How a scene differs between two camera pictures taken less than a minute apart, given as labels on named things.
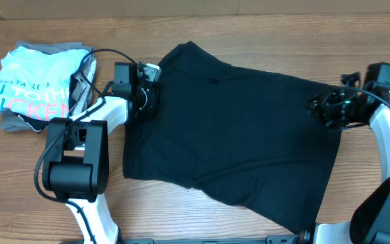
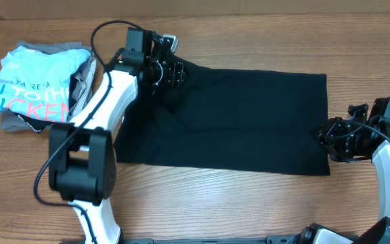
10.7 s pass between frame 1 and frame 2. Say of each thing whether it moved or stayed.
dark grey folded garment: stayed
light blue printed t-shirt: stayed
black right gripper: moved
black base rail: stayed
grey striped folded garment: stayed
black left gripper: moved
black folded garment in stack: stayed
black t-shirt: moved
